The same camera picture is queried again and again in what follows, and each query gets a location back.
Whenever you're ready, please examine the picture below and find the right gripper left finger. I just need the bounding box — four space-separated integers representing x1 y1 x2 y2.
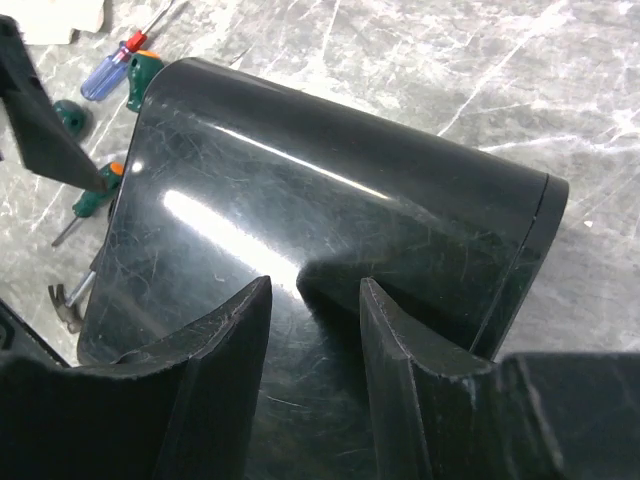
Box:
1 276 272 479

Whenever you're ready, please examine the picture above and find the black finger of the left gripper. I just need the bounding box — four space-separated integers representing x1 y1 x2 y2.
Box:
1 16 106 193

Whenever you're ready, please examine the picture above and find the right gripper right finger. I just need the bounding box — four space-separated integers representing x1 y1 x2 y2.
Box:
360 278 639 479

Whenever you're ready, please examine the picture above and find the black handled hammer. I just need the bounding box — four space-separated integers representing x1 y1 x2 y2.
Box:
48 270 96 334

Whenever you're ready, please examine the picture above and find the black drawer cabinet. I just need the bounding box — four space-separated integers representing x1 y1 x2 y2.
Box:
77 58 569 479

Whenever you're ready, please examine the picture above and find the green stubby screwdriver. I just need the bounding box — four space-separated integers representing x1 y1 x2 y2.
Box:
53 99 92 140

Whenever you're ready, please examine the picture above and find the green long screwdriver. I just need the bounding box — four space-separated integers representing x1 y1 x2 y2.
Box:
51 162 124 248

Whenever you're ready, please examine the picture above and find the blue red screwdriver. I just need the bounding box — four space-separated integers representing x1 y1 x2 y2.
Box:
80 0 174 102

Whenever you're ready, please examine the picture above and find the white floral t-shirt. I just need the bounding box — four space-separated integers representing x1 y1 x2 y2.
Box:
1 0 105 45

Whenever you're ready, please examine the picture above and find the green screwdriver upper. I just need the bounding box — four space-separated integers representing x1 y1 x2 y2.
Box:
127 50 164 113

